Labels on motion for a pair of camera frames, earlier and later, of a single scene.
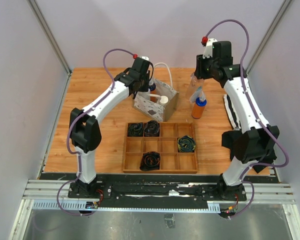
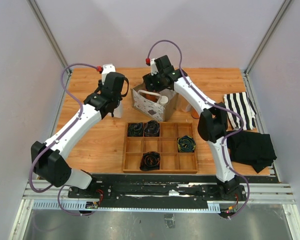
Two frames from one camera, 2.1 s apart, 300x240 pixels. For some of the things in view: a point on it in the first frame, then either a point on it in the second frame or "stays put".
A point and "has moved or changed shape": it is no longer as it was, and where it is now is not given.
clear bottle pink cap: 197,95 has moved or changed shape
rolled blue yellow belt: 186,144 stays put
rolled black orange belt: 150,161 stays put
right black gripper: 199,73 → 149,79
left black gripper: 145,88 → 100,84
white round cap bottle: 164,99 stays put
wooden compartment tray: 171,161 stays put
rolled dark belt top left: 135,129 stays put
